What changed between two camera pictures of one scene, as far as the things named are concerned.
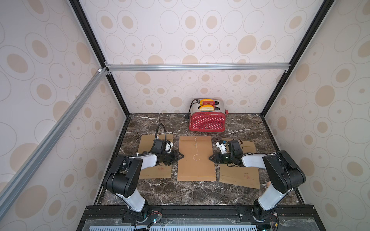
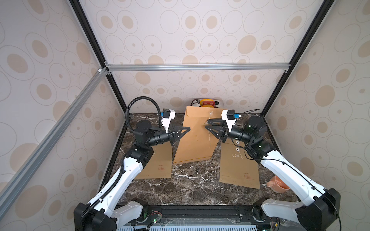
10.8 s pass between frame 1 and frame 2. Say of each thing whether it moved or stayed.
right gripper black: moved
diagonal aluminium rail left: stayed
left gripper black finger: moved
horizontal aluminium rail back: stayed
